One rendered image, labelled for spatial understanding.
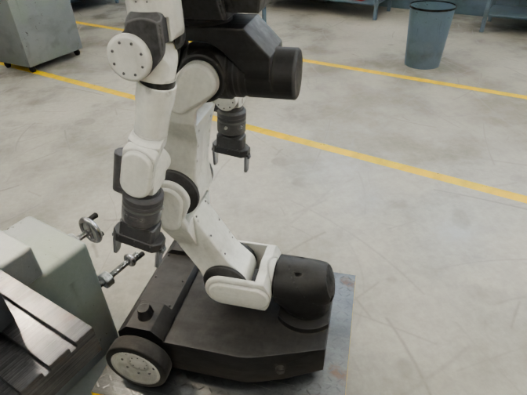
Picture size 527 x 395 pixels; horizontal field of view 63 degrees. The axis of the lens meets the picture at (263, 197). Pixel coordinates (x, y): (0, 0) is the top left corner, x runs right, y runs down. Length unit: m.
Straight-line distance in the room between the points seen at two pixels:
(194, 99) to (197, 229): 0.42
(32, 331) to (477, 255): 2.22
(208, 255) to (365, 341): 1.02
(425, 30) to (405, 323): 3.57
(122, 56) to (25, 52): 4.97
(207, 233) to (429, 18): 4.17
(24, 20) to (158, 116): 4.94
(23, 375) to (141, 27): 0.68
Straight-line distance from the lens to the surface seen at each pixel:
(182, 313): 1.46
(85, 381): 1.86
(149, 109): 0.82
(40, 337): 1.05
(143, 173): 0.87
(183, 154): 1.11
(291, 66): 0.94
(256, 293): 1.29
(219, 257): 1.30
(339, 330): 1.61
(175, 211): 1.17
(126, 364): 1.49
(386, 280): 2.36
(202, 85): 0.96
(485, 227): 2.88
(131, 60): 0.77
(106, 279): 1.70
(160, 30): 0.74
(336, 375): 1.51
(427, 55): 5.21
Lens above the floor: 1.67
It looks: 36 degrees down
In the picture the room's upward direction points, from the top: 2 degrees counter-clockwise
